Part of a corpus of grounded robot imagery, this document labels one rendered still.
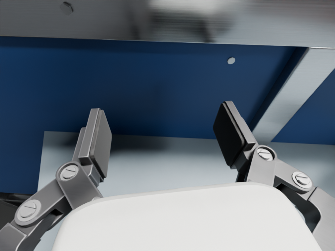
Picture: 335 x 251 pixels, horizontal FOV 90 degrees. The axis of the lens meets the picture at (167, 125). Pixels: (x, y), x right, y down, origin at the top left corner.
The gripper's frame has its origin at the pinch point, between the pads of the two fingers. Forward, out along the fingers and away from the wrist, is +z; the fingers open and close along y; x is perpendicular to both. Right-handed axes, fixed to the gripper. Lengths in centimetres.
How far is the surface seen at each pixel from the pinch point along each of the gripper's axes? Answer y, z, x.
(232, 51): 8.0, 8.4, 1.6
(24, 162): -32.8, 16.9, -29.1
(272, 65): 12.8, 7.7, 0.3
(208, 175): 7.3, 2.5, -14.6
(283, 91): 14.3, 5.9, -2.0
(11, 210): -78, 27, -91
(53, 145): -17.8, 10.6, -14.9
